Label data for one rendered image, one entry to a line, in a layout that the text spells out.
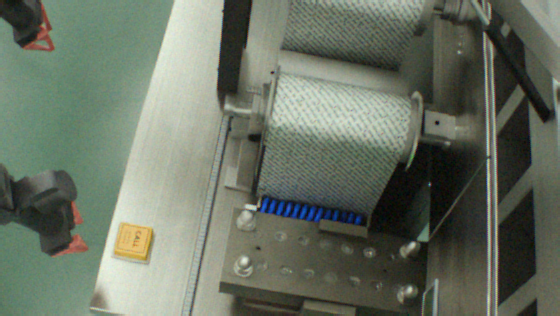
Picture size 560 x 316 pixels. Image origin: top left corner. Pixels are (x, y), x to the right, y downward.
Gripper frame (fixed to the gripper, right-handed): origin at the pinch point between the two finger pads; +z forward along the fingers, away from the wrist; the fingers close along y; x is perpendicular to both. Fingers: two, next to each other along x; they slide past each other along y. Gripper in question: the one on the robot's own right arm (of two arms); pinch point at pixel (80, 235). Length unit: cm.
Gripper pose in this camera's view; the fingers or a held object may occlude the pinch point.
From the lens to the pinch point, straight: 139.6
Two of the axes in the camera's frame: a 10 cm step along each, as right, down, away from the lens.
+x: -8.8, 4.0, 2.7
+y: -2.6, -8.6, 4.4
